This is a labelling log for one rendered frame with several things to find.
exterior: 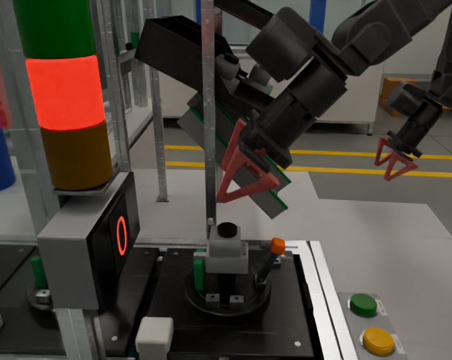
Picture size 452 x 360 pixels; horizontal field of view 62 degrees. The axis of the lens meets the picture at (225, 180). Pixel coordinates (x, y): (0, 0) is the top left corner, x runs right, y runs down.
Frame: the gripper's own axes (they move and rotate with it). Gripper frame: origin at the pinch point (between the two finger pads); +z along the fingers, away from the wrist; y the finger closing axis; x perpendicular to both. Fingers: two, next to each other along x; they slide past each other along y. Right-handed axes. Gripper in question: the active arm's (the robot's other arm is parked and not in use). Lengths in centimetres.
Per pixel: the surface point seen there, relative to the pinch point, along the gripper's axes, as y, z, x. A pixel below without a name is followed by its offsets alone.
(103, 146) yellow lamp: 19.7, -2.9, -14.5
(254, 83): -39.9, -7.8, -0.5
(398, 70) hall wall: -828, -151, 329
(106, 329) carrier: 8.4, 26.3, 0.8
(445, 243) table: -32, -12, 60
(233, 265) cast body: 2.1, 8.9, 9.6
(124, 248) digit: 18.7, 4.7, -7.4
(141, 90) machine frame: -164, 52, -27
